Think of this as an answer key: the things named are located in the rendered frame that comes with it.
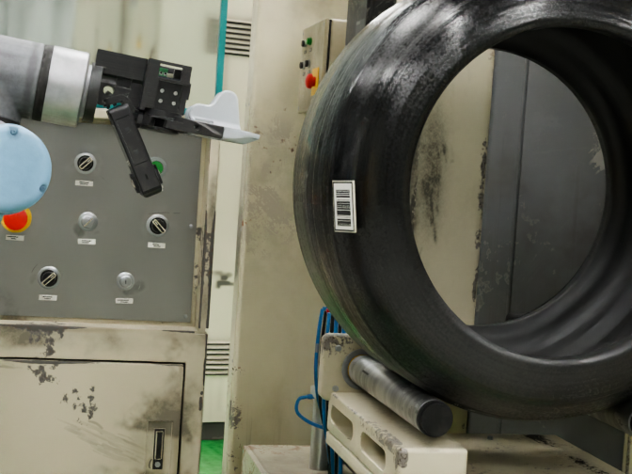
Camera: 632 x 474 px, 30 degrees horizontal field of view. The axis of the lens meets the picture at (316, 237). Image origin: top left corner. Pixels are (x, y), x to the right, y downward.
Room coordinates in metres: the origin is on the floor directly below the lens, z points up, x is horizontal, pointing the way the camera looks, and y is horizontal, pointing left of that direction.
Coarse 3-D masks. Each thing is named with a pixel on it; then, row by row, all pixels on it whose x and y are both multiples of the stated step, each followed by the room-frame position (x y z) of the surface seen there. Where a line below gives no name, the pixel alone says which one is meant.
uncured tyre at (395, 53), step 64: (448, 0) 1.40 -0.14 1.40; (512, 0) 1.40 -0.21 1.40; (576, 0) 1.41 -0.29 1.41; (384, 64) 1.39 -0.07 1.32; (448, 64) 1.38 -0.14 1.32; (576, 64) 1.71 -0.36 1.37; (320, 128) 1.46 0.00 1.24; (384, 128) 1.36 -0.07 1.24; (320, 192) 1.42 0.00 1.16; (384, 192) 1.36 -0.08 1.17; (320, 256) 1.46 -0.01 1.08; (384, 256) 1.37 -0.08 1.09; (384, 320) 1.39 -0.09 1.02; (448, 320) 1.38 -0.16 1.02; (512, 320) 1.72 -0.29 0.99; (576, 320) 1.71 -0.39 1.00; (448, 384) 1.41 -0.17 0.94; (512, 384) 1.40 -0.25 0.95; (576, 384) 1.42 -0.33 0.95
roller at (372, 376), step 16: (352, 368) 1.70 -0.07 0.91; (368, 368) 1.64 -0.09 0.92; (384, 368) 1.62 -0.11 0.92; (368, 384) 1.61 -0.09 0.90; (384, 384) 1.55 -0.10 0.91; (400, 384) 1.51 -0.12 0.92; (384, 400) 1.54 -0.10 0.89; (400, 400) 1.47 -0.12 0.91; (416, 400) 1.43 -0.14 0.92; (432, 400) 1.41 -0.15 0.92; (400, 416) 1.49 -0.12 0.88; (416, 416) 1.40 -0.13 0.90; (432, 416) 1.40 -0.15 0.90; (448, 416) 1.40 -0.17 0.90; (432, 432) 1.40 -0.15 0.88
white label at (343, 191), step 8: (336, 184) 1.38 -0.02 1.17; (344, 184) 1.37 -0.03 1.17; (352, 184) 1.35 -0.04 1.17; (336, 192) 1.38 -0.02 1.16; (344, 192) 1.37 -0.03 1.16; (352, 192) 1.35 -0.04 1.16; (336, 200) 1.38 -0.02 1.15; (344, 200) 1.37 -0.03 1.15; (352, 200) 1.36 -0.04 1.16; (336, 208) 1.38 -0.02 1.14; (344, 208) 1.37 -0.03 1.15; (352, 208) 1.36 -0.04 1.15; (336, 216) 1.38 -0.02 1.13; (344, 216) 1.37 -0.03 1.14; (352, 216) 1.36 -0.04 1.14; (336, 224) 1.38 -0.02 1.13; (344, 224) 1.37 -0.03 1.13; (352, 224) 1.36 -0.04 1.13
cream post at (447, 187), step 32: (480, 64) 1.79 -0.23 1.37; (448, 96) 1.78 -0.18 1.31; (480, 96) 1.80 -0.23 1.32; (448, 128) 1.78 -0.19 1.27; (480, 128) 1.80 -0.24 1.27; (416, 160) 1.77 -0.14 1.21; (448, 160) 1.79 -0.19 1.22; (480, 160) 1.80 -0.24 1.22; (416, 192) 1.77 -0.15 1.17; (448, 192) 1.79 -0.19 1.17; (480, 192) 1.80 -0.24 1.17; (416, 224) 1.78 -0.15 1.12; (448, 224) 1.79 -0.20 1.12; (480, 224) 1.80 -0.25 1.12; (448, 256) 1.79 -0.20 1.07; (448, 288) 1.79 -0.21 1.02
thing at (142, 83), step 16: (96, 64) 1.39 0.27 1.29; (112, 64) 1.39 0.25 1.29; (128, 64) 1.40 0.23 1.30; (144, 64) 1.40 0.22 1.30; (160, 64) 1.39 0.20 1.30; (176, 64) 1.39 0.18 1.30; (96, 80) 1.37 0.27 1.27; (112, 80) 1.40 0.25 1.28; (128, 80) 1.40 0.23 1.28; (144, 80) 1.40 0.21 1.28; (160, 80) 1.40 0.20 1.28; (176, 80) 1.40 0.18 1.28; (96, 96) 1.37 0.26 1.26; (112, 96) 1.40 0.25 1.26; (128, 96) 1.40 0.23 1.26; (144, 96) 1.38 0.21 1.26; (160, 96) 1.40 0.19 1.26; (176, 96) 1.40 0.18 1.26; (144, 112) 1.39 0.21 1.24; (160, 112) 1.39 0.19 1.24; (176, 112) 1.40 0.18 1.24; (144, 128) 1.42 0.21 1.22; (160, 128) 1.39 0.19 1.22
